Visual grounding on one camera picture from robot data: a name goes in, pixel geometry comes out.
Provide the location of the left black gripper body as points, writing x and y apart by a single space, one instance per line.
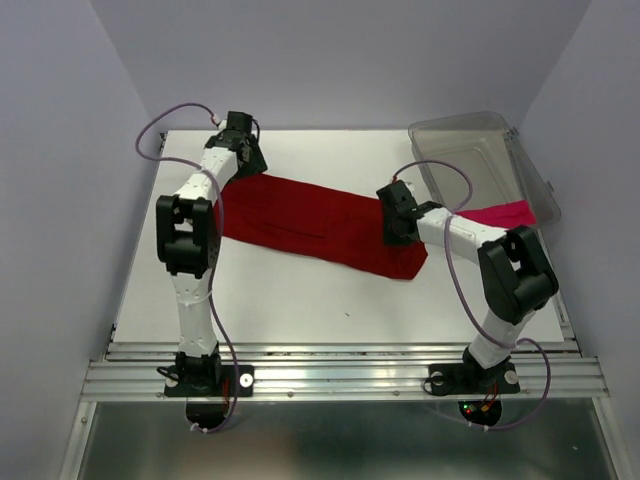
256 163

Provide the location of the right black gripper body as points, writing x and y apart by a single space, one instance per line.
391 235

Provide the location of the dark red t shirt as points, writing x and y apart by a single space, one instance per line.
310 220

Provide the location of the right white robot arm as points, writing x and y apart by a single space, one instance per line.
516 277

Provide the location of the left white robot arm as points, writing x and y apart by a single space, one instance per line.
188 243

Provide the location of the clear plastic bin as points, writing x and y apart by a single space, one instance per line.
488 150

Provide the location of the pink rolled t shirt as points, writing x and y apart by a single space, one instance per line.
508 216

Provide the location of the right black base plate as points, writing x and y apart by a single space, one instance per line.
448 379

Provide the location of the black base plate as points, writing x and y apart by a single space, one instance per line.
231 383
448 379

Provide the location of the aluminium rail frame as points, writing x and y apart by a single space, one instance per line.
323 372

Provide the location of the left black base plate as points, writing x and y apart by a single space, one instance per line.
231 383

